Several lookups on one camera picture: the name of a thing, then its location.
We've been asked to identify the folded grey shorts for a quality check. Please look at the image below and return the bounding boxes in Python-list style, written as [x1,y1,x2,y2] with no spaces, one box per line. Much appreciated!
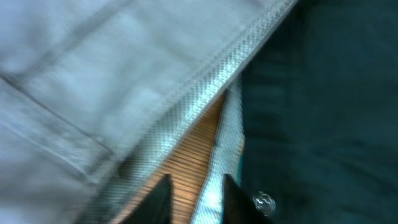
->
[1,0,294,223]

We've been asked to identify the black shorts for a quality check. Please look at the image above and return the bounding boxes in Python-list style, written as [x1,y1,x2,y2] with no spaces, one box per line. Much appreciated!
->
[191,0,398,224]

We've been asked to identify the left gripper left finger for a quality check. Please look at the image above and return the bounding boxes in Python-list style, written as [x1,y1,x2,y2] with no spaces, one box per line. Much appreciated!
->
[121,174,172,224]

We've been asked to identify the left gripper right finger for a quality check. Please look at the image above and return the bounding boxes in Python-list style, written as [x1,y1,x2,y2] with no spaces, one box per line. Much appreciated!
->
[221,174,273,224]

